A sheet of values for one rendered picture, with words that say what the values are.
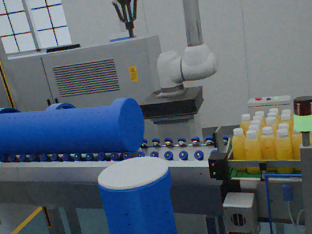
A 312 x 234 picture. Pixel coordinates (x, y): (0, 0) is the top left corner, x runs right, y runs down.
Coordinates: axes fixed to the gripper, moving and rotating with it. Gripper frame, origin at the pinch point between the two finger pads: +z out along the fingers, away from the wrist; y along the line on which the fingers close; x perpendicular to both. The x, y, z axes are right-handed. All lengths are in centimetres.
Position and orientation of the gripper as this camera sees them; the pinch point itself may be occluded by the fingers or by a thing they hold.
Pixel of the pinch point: (130, 29)
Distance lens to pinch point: 179.7
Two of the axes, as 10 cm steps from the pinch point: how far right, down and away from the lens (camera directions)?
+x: 1.8, -3.3, 9.3
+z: 1.7, 9.4, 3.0
